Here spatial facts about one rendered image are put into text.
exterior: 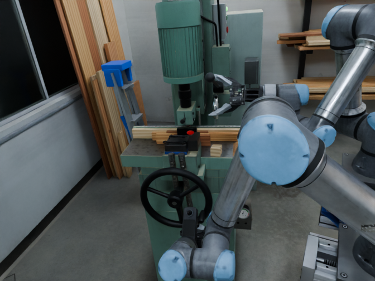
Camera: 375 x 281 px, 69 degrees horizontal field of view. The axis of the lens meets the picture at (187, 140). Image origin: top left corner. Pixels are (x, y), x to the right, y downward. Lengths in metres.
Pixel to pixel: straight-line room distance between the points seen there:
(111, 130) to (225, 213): 1.96
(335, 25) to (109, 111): 1.92
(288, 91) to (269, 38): 2.47
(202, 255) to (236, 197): 0.17
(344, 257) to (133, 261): 1.39
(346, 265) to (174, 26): 0.95
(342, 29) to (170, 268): 0.93
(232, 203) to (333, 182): 0.29
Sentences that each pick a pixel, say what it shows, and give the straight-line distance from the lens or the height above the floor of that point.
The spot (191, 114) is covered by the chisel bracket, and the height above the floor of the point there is 1.05.
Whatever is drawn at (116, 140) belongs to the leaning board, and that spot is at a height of 0.41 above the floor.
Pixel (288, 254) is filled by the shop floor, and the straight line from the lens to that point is 2.02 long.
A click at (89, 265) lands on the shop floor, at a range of 2.10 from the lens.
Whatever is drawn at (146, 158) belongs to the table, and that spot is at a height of 0.89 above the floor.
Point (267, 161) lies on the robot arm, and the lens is 0.49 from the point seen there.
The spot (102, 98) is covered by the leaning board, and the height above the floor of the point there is 0.81.
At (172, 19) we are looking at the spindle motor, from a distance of 1.11.
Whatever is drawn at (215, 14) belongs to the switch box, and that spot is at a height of 1.43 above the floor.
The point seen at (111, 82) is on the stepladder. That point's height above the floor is 1.04.
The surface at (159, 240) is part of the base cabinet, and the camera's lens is 1.55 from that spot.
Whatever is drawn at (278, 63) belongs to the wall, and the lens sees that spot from 3.52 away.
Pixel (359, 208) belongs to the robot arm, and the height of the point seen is 1.13.
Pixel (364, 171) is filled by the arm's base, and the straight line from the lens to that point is 1.31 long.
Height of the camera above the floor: 1.49
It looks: 26 degrees down
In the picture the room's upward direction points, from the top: 5 degrees counter-clockwise
